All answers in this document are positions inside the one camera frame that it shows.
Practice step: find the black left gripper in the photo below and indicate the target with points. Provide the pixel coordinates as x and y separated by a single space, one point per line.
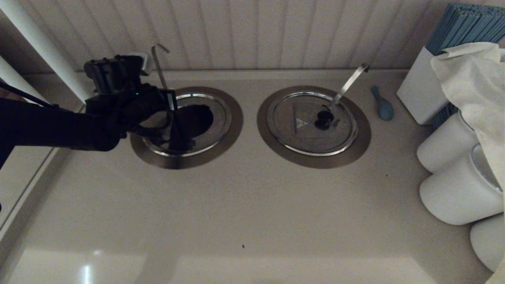
146 108

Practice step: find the steel hinged lid black knob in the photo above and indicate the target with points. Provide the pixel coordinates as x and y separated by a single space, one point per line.
217 130
300 138

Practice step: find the small blue spoon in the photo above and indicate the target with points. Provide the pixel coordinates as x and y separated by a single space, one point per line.
385 109

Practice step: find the round bronze well rim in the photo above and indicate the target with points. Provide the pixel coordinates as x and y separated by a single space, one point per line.
316 162
236 130

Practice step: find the white holder box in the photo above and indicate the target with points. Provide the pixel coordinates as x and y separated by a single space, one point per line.
419 90

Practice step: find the blue ribbed pack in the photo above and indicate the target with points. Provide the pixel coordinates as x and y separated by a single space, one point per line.
443 116

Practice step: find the white cylinder container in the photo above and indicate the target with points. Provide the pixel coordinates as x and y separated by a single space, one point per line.
455 194
487 242
443 146

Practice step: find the white crumpled cloth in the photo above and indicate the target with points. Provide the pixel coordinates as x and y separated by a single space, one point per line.
475 86

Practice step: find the thick white post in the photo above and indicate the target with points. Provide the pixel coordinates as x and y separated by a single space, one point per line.
39 43

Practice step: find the thin white post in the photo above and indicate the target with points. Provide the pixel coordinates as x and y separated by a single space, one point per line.
15 79

